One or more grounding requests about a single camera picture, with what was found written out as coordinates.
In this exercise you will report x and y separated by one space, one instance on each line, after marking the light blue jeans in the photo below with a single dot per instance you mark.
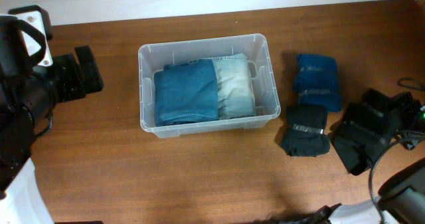
235 92

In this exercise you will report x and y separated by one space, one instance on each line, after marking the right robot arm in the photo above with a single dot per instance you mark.
399 200

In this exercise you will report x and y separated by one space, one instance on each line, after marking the clear plastic storage bin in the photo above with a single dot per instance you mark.
153 57

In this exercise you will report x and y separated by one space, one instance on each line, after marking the large black cloth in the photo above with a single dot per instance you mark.
366 128

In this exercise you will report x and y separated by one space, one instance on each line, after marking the small black cloth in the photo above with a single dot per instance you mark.
305 135

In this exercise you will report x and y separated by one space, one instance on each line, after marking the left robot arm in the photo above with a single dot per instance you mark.
29 93

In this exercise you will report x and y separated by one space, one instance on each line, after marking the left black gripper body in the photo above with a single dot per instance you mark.
68 84

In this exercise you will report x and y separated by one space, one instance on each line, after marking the teal cloth with tape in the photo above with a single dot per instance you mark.
317 82

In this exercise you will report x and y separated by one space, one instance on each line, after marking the dark blue jeans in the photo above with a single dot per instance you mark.
186 93

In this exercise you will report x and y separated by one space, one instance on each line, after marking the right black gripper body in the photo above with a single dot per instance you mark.
325 213

